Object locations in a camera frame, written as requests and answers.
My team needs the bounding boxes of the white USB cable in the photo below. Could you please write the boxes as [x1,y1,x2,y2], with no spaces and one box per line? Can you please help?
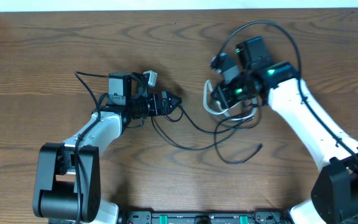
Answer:
[203,79,259,121]

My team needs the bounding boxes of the black USB cable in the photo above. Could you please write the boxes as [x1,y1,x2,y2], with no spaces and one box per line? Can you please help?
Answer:
[150,104,264,165]

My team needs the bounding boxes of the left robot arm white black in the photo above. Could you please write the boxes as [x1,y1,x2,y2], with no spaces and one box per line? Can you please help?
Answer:
[32,70,182,223]

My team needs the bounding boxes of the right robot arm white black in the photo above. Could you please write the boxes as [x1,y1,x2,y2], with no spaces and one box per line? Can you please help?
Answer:
[204,37,358,223]

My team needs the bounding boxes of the black base rail green clamps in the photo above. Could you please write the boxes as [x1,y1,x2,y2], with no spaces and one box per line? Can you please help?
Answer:
[116,211,292,224]

